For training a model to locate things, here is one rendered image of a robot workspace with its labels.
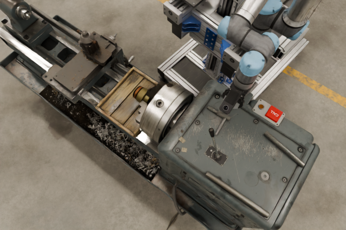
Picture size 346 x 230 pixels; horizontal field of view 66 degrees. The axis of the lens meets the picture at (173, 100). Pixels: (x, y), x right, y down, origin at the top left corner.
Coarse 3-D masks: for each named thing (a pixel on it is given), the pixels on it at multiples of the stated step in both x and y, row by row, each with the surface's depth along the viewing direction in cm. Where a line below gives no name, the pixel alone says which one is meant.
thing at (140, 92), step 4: (136, 88) 143; (140, 88) 143; (144, 88) 143; (136, 92) 142; (140, 92) 141; (144, 92) 141; (136, 96) 142; (140, 96) 141; (144, 96) 141; (136, 100) 144; (140, 100) 141; (144, 100) 142; (148, 100) 147
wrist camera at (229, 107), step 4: (232, 88) 104; (232, 92) 104; (236, 92) 104; (240, 92) 103; (228, 96) 105; (232, 96) 104; (236, 96) 104; (224, 100) 105; (228, 100) 105; (232, 100) 104; (236, 100) 104; (224, 104) 105; (228, 104) 105; (232, 104) 104; (220, 108) 106; (224, 108) 105; (228, 108) 105; (232, 108) 104; (224, 112) 105; (228, 112) 105
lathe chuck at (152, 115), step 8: (168, 88) 131; (176, 88) 132; (184, 88) 137; (160, 96) 128; (168, 96) 128; (176, 96) 128; (152, 104) 127; (168, 104) 126; (144, 112) 128; (152, 112) 127; (160, 112) 126; (144, 120) 129; (152, 120) 127; (144, 128) 132; (152, 128) 129; (152, 136) 133
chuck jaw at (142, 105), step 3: (141, 102) 141; (144, 102) 141; (141, 105) 140; (144, 105) 140; (141, 108) 140; (144, 108) 140; (138, 111) 140; (141, 111) 139; (141, 114) 138; (138, 117) 137; (141, 117) 137; (138, 120) 136
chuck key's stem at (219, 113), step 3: (207, 108) 122; (210, 108) 121; (213, 108) 121; (213, 111) 121; (216, 111) 121; (219, 111) 120; (219, 114) 120; (222, 114) 120; (225, 114) 120; (222, 117) 120; (225, 117) 119; (228, 117) 119; (228, 120) 120
